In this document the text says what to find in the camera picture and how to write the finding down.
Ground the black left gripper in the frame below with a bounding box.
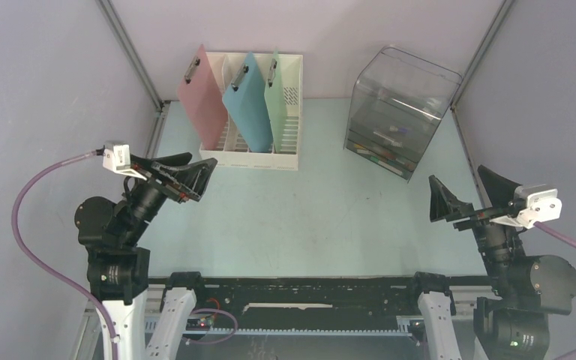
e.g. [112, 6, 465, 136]
[123, 151, 217, 243]

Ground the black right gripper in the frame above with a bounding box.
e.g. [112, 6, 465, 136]
[429, 162, 524, 293]

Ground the pink paper sheet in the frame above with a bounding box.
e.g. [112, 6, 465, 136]
[177, 44, 228, 150]

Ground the blue clipboard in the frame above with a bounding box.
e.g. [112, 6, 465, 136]
[222, 52, 273, 153]

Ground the green clipboard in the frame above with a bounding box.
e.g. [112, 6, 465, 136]
[264, 49, 287, 153]

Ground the transparent grey drawer box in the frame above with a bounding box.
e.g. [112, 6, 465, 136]
[343, 46, 463, 181]

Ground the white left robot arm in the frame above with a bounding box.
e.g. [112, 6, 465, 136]
[74, 145, 218, 359]

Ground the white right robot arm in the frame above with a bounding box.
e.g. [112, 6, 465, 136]
[428, 166, 576, 359]

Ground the white file organizer rack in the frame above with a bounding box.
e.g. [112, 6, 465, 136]
[199, 52, 304, 171]

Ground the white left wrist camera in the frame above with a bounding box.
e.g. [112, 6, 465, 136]
[103, 141, 147, 181]

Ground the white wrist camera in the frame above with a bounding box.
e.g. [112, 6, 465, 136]
[103, 141, 147, 181]
[490, 184, 563, 230]

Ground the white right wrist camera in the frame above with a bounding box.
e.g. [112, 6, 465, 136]
[490, 184, 563, 230]

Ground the aluminium frame post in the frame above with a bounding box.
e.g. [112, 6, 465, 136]
[96, 0, 165, 113]

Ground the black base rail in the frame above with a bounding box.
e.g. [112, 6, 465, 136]
[146, 270, 493, 332]

